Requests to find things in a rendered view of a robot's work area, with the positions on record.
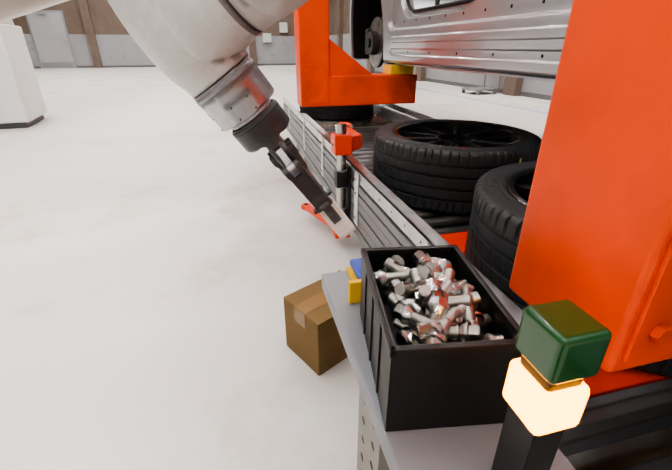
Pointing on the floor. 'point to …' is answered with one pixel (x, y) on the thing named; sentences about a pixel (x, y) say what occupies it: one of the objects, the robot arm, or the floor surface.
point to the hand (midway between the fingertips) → (335, 218)
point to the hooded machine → (18, 81)
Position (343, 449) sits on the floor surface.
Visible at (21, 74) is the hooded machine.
